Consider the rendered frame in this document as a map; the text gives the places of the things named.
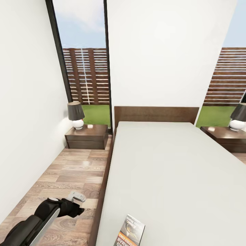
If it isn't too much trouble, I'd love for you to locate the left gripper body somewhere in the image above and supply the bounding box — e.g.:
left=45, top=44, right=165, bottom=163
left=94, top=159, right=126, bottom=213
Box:
left=61, top=198, right=80, bottom=218

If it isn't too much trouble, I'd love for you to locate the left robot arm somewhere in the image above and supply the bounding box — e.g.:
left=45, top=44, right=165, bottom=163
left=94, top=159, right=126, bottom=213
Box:
left=0, top=191, right=85, bottom=246

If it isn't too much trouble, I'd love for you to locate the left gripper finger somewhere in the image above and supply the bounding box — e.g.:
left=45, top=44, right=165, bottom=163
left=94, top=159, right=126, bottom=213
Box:
left=76, top=208, right=85, bottom=216

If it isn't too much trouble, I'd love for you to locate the hardback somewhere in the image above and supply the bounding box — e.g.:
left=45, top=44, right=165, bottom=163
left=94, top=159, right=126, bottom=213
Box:
left=113, top=214, right=145, bottom=246

